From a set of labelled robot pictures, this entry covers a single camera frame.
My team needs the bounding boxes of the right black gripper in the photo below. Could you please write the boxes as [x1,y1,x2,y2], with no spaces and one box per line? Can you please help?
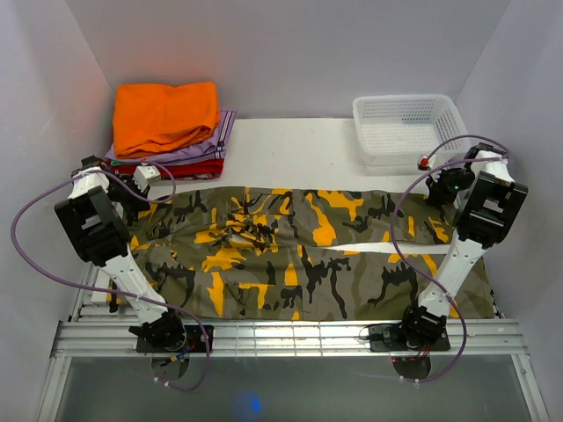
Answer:
[425,168,475,207]

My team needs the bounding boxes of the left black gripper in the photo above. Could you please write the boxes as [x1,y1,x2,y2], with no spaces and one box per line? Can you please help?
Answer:
[106,173,150,215]

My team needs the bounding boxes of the camouflage trousers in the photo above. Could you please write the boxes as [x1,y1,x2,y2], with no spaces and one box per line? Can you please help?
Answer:
[106,186,501,322]

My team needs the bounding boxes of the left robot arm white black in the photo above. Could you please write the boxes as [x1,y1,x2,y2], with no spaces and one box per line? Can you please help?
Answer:
[55,156,187,352]

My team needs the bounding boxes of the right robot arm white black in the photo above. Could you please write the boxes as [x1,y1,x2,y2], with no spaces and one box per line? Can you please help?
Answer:
[397,142,529,350]

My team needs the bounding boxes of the orange folded trousers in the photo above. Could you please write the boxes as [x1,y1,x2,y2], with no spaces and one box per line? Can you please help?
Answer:
[113,82,220,159]

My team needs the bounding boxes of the red folded trousers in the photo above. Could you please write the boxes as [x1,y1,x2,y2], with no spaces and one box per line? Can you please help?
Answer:
[106,159,224,180]

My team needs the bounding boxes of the purple folded trousers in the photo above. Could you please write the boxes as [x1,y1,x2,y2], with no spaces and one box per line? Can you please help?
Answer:
[105,109,238,167]

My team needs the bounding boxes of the white plastic basket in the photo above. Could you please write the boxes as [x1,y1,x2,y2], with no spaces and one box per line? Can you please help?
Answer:
[352,94,471,171]

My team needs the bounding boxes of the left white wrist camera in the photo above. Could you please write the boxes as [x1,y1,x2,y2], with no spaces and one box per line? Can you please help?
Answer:
[133,164,161,192]

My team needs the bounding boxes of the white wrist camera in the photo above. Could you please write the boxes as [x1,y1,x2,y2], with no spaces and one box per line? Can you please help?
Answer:
[417,154,441,172]
[133,164,161,192]

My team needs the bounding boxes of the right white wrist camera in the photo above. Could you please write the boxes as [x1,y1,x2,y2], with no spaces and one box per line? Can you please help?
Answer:
[417,154,441,172]

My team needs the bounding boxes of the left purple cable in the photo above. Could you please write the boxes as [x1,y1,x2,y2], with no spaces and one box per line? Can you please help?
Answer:
[10,160,212,392]

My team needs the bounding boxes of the purple cable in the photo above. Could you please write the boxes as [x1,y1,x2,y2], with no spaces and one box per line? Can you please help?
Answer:
[10,160,212,392]
[360,134,511,384]

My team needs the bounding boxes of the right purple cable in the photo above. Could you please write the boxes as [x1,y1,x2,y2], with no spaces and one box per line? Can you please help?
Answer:
[360,134,511,384]

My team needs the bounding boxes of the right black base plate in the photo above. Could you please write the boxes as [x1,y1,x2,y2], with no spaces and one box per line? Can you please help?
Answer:
[359,323,450,353]

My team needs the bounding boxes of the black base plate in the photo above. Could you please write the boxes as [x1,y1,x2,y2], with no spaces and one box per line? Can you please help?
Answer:
[135,324,206,354]
[359,323,450,353]

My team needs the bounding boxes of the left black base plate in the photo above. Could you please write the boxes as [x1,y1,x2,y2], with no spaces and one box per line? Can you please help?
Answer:
[135,324,206,354]

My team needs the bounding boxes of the aluminium mounting rail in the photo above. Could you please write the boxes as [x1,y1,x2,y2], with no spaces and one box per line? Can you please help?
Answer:
[51,319,528,358]

